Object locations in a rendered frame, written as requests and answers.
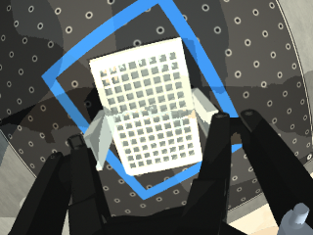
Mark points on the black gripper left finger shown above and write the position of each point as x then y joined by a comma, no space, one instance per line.
45,207

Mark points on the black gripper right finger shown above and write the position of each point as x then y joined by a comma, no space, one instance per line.
285,182

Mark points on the blue tape outline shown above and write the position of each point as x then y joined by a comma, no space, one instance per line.
105,30

